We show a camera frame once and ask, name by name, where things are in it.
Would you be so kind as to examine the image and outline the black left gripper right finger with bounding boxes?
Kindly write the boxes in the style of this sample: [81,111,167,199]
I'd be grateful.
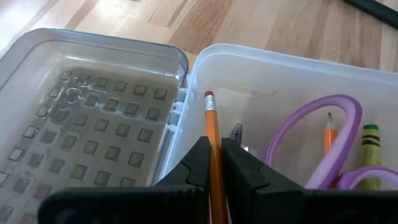
[220,138,398,224]

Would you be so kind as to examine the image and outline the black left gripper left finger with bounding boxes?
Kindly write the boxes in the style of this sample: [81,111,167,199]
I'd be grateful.
[37,136,212,224]

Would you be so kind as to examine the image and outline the orange pencil red eraser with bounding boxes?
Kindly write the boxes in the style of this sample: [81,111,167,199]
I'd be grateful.
[203,90,229,224]

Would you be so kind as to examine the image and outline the clear plastic pencil box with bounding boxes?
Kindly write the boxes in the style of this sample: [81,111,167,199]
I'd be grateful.
[0,27,398,224]

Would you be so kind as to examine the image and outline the sharpened orange pencil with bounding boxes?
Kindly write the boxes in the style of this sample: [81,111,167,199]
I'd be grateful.
[323,111,339,156]

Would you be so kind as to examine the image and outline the purple scissors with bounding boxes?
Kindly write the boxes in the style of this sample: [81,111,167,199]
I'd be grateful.
[264,94,398,190]

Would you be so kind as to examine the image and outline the green crayon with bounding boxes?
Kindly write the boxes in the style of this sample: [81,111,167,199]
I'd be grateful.
[359,123,382,190]

